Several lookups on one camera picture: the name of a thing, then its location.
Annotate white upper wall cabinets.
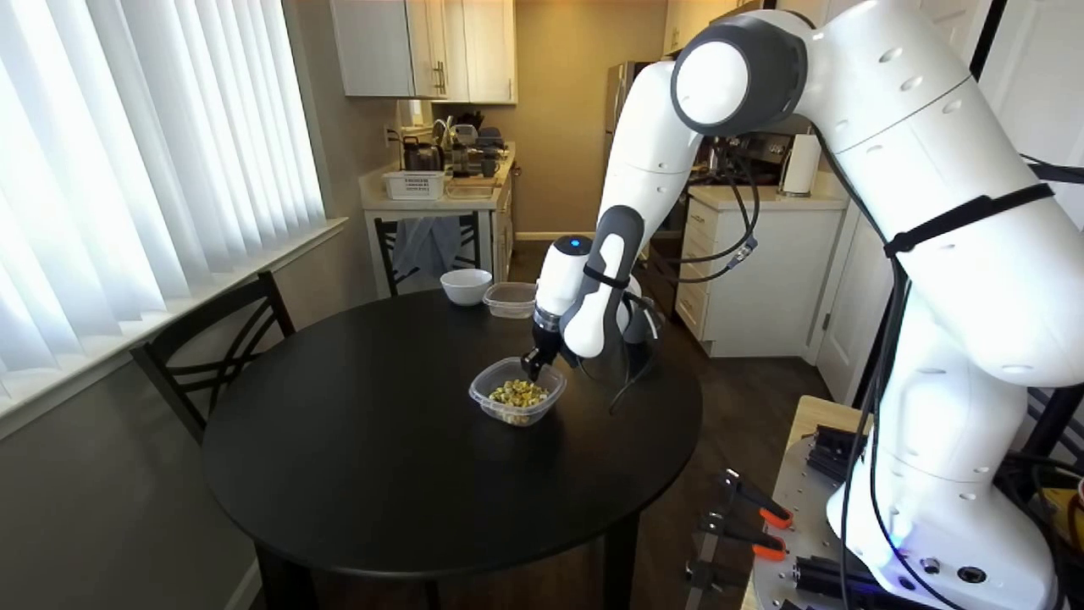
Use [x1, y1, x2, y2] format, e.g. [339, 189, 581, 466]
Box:
[329, 0, 519, 105]

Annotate empty clear plastic container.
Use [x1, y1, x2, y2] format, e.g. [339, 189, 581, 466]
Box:
[486, 280, 535, 320]

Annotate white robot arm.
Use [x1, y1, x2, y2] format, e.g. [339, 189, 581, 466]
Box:
[527, 0, 1084, 610]

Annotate clear plastic bowl with food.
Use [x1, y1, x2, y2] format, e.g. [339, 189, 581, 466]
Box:
[468, 357, 566, 428]

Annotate white kitchen base cabinet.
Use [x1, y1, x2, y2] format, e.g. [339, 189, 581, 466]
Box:
[673, 185, 845, 359]

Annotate black chair behind table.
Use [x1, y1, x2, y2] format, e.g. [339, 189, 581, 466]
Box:
[375, 213, 480, 293]

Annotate white vertical blinds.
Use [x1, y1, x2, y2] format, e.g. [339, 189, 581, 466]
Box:
[0, 0, 324, 374]

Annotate orange handled clamp lower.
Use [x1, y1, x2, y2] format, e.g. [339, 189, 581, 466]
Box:
[704, 513, 787, 563]

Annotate white paper towel roll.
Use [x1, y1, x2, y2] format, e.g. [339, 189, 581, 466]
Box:
[784, 136, 821, 196]

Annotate black chair by window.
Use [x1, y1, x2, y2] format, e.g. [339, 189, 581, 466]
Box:
[134, 271, 295, 441]

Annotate round black table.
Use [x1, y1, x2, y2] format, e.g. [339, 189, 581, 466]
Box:
[205, 293, 702, 610]

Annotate clear tub on counter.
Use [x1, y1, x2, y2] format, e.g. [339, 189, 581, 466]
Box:
[383, 171, 448, 205]

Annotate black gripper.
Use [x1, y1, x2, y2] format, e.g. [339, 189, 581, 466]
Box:
[522, 313, 566, 382]

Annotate orange handled clamp upper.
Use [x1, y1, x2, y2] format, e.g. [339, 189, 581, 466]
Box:
[722, 467, 793, 530]

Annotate white ceramic bowl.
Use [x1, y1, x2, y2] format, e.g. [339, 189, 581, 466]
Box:
[440, 268, 492, 305]

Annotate orange handled clamp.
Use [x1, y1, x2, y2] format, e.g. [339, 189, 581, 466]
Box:
[722, 467, 793, 530]
[704, 513, 787, 563]

